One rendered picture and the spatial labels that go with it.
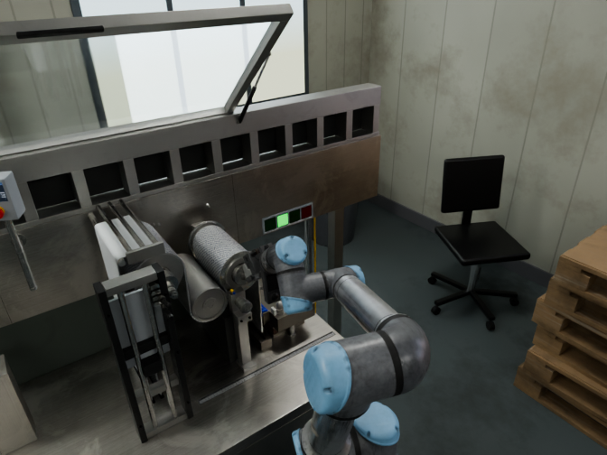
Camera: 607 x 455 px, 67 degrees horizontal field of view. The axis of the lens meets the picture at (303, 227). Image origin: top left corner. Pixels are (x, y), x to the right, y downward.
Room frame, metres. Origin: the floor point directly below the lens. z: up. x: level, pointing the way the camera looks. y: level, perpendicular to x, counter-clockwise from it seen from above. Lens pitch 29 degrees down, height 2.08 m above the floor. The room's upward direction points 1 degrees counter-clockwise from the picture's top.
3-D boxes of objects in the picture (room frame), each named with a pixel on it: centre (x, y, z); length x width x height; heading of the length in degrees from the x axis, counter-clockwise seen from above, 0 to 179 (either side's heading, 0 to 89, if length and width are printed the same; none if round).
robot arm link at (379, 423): (0.76, -0.16, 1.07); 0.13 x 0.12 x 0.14; 106
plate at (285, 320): (1.46, 0.14, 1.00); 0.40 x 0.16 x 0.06; 34
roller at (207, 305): (1.26, 0.37, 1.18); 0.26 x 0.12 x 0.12; 34
